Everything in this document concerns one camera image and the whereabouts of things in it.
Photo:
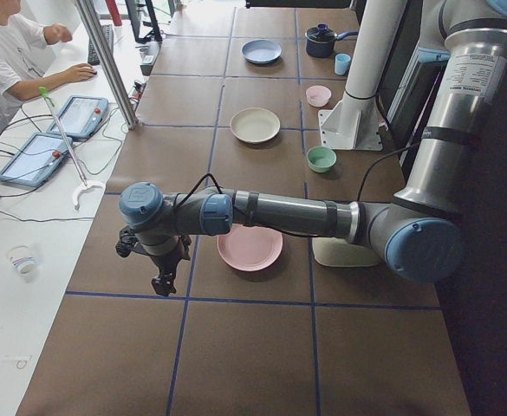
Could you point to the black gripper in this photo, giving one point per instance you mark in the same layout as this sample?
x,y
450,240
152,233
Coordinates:
x,y
165,262

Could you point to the blue plate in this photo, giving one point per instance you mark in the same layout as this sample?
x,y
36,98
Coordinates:
x,y
261,51

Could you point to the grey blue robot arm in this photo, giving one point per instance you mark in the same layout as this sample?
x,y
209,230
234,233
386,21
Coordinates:
x,y
415,234

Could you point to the pink plate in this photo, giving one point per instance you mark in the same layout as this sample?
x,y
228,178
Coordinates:
x,y
250,248

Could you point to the reacher grabber stick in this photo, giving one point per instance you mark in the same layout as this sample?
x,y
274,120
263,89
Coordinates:
x,y
86,184

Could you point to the cream toaster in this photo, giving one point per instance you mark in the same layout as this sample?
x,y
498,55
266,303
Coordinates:
x,y
338,253

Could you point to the blue teach pendant near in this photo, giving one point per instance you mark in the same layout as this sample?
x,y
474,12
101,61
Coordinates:
x,y
36,161

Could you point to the blue teach pendant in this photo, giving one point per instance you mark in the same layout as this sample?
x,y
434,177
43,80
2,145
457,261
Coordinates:
x,y
81,116
36,161

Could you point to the cream plate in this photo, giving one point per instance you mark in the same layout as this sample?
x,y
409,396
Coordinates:
x,y
255,125

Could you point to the blue teach pendant far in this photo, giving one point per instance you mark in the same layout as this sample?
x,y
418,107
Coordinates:
x,y
81,116

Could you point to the green bowl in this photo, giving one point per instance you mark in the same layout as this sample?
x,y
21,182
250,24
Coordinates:
x,y
321,159

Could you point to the pink bowl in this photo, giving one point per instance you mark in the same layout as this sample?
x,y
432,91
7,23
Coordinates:
x,y
318,95

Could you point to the black monitor stand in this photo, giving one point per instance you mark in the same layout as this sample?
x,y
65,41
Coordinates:
x,y
143,21

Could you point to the person in white shirt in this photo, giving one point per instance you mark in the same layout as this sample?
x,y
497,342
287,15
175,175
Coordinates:
x,y
20,77

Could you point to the light blue cup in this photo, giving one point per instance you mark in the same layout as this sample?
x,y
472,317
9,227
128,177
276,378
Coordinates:
x,y
342,63

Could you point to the dark blue saucepan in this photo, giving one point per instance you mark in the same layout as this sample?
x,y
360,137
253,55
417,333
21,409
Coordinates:
x,y
321,39

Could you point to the white mounting post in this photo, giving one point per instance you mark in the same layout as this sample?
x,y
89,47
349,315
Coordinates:
x,y
352,124

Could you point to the aluminium frame post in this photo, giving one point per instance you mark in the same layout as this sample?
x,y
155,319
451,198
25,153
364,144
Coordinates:
x,y
93,27

